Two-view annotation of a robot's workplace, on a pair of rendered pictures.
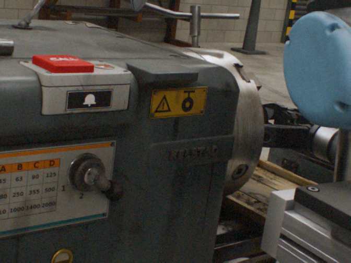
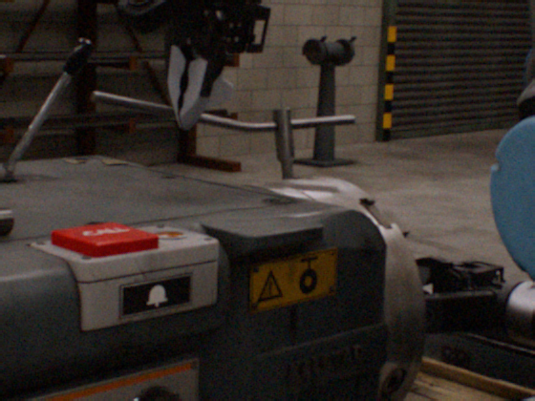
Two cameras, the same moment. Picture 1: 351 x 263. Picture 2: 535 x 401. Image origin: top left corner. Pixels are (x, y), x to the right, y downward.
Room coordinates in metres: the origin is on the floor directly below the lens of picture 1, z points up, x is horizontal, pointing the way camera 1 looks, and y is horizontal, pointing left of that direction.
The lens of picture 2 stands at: (-0.02, 0.08, 1.45)
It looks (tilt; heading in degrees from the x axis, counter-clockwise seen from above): 10 degrees down; 357
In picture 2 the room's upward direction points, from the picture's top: 2 degrees clockwise
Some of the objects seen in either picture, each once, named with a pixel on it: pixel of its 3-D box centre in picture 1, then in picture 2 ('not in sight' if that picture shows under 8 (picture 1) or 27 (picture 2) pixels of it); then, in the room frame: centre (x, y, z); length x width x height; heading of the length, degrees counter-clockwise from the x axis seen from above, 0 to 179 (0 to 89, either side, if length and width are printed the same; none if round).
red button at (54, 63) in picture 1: (62, 66); (104, 244); (0.84, 0.16, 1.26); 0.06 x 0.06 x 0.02; 41
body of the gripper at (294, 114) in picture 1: (302, 130); (482, 298); (1.37, -0.27, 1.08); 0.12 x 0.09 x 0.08; 40
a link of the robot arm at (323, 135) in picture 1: (330, 141); (533, 310); (1.31, -0.32, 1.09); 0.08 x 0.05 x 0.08; 130
